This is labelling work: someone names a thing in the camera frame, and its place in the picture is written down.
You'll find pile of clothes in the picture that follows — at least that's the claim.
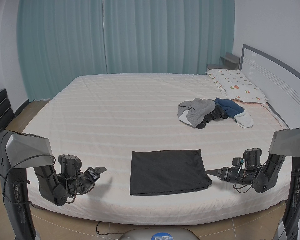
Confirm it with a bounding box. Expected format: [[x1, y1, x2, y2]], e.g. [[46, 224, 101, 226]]
[[177, 97, 254, 130]]

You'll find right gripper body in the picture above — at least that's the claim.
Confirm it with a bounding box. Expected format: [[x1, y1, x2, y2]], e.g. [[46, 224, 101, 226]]
[[220, 165, 247, 185]]

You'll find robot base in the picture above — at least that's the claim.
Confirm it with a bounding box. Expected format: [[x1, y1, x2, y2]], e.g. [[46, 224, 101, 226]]
[[117, 228, 196, 240]]

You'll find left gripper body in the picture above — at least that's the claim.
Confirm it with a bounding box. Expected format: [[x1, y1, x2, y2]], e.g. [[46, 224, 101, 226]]
[[78, 166, 102, 191]]

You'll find black chest of drawers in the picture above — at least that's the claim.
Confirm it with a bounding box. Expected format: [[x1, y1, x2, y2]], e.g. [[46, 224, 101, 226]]
[[0, 88, 15, 129]]

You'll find white printed pillow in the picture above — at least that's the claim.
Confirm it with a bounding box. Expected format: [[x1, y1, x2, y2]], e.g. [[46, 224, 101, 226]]
[[205, 68, 269, 105]]

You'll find black cable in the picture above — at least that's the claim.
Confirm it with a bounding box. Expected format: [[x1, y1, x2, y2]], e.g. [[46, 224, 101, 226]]
[[66, 187, 78, 204], [96, 221, 123, 236], [233, 183, 253, 194]]

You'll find bed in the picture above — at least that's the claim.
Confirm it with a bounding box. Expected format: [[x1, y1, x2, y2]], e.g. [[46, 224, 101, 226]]
[[23, 44, 300, 224]]

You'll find grey bedside table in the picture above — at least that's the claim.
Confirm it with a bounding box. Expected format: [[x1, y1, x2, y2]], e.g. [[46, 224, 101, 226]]
[[207, 52, 240, 71]]

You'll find black garment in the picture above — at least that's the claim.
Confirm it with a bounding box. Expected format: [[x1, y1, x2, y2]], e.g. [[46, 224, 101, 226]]
[[129, 149, 213, 196]]

